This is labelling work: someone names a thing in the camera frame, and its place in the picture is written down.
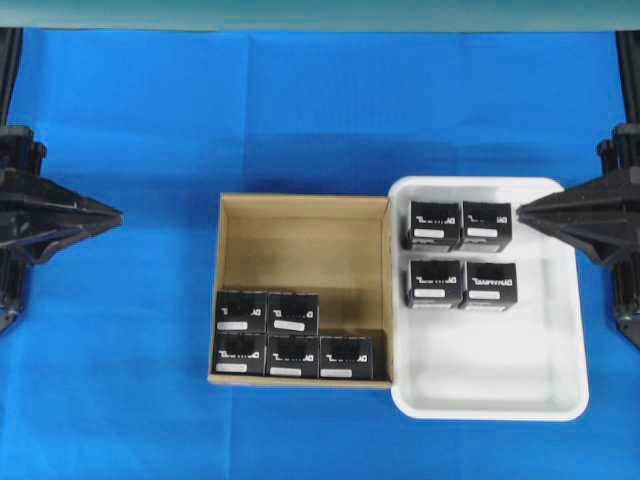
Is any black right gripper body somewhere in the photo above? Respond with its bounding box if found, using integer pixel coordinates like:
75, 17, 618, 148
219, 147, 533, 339
597, 123, 639, 190

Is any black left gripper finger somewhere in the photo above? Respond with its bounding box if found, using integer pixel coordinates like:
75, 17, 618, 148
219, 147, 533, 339
14, 215, 123, 264
1, 172, 123, 217

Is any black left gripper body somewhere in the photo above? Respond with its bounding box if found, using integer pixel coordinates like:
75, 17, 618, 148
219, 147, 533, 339
1, 126, 47, 200

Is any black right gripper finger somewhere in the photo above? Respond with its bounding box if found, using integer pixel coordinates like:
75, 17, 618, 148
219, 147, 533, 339
518, 217, 635, 265
517, 172, 639, 216

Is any black box carton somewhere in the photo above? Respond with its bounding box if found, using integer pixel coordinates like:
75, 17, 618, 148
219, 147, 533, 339
214, 290, 267, 334
266, 335, 320, 379
212, 333, 267, 376
319, 336, 374, 381
266, 292, 319, 336

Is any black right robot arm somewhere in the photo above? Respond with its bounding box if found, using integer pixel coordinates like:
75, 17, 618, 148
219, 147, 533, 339
517, 31, 639, 346

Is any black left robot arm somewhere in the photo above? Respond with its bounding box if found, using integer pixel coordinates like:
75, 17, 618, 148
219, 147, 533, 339
1, 28, 123, 332

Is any black box tray top-right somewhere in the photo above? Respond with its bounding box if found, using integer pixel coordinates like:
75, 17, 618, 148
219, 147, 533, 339
458, 201, 512, 253

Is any black box tray bottom-right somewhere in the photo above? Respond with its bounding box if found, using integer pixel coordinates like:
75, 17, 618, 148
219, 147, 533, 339
459, 262, 518, 312

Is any black box tray top-left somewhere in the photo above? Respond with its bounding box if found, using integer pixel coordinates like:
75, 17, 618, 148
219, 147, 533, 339
405, 200, 461, 253

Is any black box tray bottom-left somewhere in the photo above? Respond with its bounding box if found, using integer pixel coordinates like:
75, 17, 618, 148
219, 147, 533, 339
406, 260, 463, 309

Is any brown cardboard box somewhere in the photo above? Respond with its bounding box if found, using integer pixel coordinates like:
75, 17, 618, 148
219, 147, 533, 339
208, 193, 394, 390

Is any blue table cloth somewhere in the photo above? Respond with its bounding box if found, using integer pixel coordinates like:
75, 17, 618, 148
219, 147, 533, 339
1, 29, 639, 479

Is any white plastic tray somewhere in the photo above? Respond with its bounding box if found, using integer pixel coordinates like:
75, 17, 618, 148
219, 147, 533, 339
388, 176, 589, 421

